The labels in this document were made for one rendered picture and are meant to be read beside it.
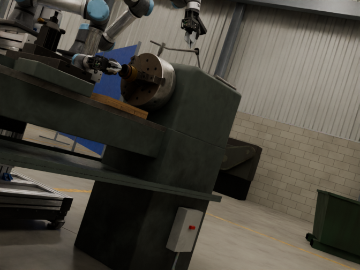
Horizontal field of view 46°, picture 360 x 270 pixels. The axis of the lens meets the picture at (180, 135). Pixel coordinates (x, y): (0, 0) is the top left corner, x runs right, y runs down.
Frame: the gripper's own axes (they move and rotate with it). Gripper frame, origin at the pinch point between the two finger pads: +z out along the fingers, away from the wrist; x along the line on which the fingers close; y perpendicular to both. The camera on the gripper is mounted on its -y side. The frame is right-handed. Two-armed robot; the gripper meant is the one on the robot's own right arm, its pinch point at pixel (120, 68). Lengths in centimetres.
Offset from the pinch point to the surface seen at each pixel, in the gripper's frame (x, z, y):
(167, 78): 4.6, 12.0, -24.2
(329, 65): 322, -289, -987
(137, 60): 10.1, -7.5, -16.6
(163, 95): -4.7, 11.7, -25.4
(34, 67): -18, 18, 59
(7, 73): -23, 14, 66
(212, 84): 13, 19, -57
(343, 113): 198, -218, -1004
